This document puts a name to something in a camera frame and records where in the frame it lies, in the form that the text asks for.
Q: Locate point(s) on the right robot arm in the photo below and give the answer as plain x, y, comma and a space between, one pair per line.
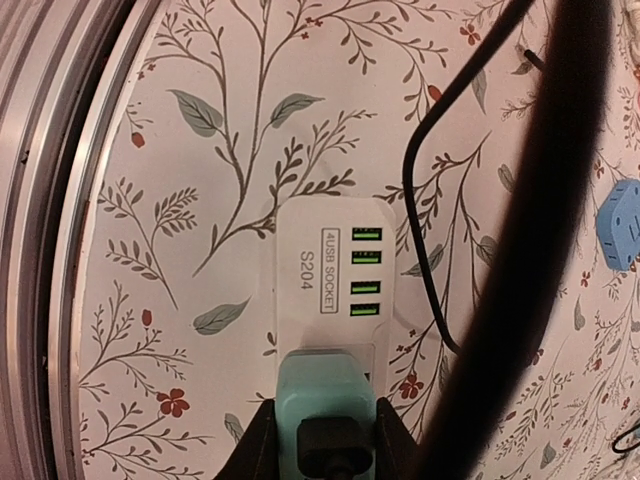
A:
518, 297

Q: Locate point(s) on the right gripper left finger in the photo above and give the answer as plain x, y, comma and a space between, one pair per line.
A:
255, 456

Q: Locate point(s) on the teal small adapter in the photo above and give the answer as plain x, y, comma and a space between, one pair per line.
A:
319, 384

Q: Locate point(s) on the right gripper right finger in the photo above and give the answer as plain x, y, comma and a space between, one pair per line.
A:
397, 454

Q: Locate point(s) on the white power strip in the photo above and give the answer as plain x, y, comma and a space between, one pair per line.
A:
334, 279

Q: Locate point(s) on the floral table mat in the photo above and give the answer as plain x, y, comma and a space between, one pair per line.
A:
248, 124

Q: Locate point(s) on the blue plug adapter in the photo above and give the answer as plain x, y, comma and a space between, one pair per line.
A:
617, 225

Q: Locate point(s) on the aluminium front rail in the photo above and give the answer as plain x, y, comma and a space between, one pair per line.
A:
65, 70

